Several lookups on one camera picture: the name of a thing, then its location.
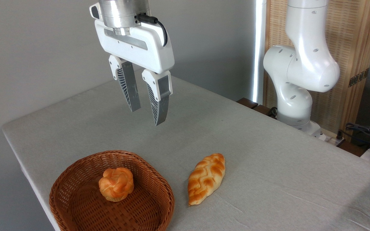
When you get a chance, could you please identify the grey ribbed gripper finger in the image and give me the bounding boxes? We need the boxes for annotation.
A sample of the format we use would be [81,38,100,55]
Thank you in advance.
[142,69,173,126]
[109,55,141,113]

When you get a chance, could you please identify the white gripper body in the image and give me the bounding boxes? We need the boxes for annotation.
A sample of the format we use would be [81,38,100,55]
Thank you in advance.
[94,19,175,74]

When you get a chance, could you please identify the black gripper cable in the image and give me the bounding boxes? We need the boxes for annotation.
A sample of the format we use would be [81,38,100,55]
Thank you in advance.
[137,13,169,47]

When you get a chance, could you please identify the white power strip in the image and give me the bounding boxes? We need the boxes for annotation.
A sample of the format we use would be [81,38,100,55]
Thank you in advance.
[319,128,347,147]

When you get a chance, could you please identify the brown wicker basket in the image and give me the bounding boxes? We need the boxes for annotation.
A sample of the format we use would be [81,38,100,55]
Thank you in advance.
[49,150,175,231]

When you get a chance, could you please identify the black cable bundle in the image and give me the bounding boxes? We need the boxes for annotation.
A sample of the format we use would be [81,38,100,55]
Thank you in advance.
[345,123,370,152]

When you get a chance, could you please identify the grey tablecloth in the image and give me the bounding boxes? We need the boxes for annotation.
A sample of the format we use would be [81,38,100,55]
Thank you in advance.
[1,76,370,231]

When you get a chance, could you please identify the dark brown wooden block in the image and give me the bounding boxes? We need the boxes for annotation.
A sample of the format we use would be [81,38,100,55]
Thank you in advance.
[253,104,277,119]
[236,98,259,109]

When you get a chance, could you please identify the long braided bread loaf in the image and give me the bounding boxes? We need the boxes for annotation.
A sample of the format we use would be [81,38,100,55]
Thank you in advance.
[188,153,226,206]

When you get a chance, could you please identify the white vertical light strip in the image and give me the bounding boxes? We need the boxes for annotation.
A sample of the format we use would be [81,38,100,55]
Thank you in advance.
[252,0,267,105]

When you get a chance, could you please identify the metal screen hinge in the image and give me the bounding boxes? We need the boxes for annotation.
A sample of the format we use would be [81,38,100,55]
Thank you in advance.
[348,68,370,88]

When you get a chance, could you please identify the round knotted bread roll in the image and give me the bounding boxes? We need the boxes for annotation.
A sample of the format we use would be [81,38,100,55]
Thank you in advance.
[99,167,134,202]

